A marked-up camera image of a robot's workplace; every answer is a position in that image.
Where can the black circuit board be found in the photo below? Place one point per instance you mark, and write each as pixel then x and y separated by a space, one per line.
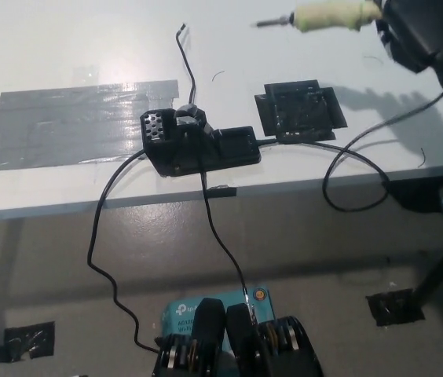
pixel 296 112

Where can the black soldering station base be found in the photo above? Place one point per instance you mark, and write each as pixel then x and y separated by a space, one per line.
pixel 233 151

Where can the small black tape strip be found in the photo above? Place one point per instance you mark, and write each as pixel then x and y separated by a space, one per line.
pixel 221 192

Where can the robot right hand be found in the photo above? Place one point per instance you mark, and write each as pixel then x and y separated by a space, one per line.
pixel 422 27

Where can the large grey duct tape patch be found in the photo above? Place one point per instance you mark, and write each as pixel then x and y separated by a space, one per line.
pixel 68 121

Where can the dark object under table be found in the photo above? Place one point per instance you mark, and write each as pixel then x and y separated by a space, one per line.
pixel 418 196

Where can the tape-wrapped soldering iron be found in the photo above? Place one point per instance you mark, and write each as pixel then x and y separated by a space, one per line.
pixel 323 17

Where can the teal router box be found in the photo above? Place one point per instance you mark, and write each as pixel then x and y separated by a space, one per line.
pixel 178 314

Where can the black robot torso blocks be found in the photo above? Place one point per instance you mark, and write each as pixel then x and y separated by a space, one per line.
pixel 241 345

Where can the black floor tape patch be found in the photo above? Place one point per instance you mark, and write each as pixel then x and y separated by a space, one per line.
pixel 386 310
pixel 29 339

